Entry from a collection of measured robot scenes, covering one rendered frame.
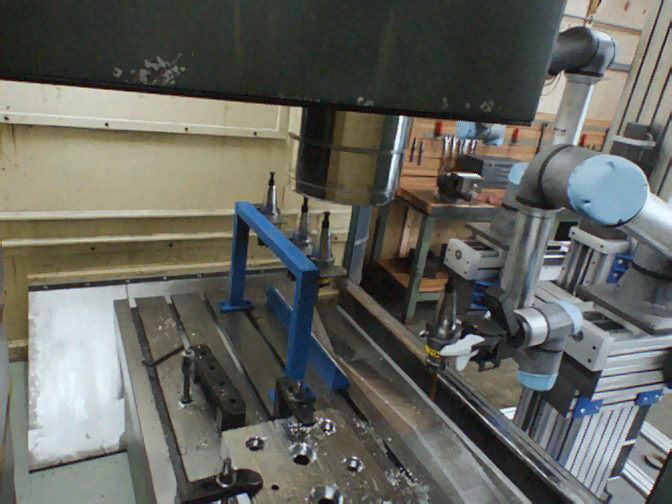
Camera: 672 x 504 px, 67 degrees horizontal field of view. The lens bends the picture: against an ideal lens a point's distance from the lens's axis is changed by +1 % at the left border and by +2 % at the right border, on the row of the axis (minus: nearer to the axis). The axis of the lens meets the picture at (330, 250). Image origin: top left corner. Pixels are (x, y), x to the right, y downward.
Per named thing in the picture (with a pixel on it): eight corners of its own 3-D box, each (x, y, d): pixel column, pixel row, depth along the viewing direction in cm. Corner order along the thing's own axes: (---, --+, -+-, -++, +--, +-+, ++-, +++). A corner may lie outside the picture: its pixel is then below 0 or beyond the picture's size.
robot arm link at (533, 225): (513, 133, 107) (470, 333, 126) (545, 143, 98) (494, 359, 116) (561, 135, 110) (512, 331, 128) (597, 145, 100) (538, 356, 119)
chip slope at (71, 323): (293, 323, 203) (300, 264, 193) (387, 444, 146) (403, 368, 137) (34, 357, 162) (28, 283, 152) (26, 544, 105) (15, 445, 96)
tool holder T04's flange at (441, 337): (417, 330, 93) (418, 319, 92) (442, 323, 96) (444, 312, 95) (439, 348, 88) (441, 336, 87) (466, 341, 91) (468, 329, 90)
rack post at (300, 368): (306, 386, 120) (323, 273, 110) (316, 400, 116) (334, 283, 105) (267, 394, 116) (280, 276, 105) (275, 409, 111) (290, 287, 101)
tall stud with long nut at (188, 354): (191, 396, 112) (193, 345, 107) (194, 404, 110) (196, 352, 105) (178, 398, 111) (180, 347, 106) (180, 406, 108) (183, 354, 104)
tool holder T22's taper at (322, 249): (308, 252, 112) (312, 223, 110) (327, 251, 114) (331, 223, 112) (314, 260, 109) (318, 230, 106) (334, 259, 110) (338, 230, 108)
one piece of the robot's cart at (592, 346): (655, 329, 147) (666, 301, 143) (701, 356, 135) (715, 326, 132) (548, 340, 131) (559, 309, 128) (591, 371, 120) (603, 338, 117)
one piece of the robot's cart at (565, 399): (633, 381, 153) (643, 356, 150) (664, 403, 145) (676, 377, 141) (540, 396, 139) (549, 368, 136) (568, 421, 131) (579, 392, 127)
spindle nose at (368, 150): (264, 175, 73) (271, 88, 69) (356, 175, 81) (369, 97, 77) (316, 210, 60) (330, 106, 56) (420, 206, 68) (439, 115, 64)
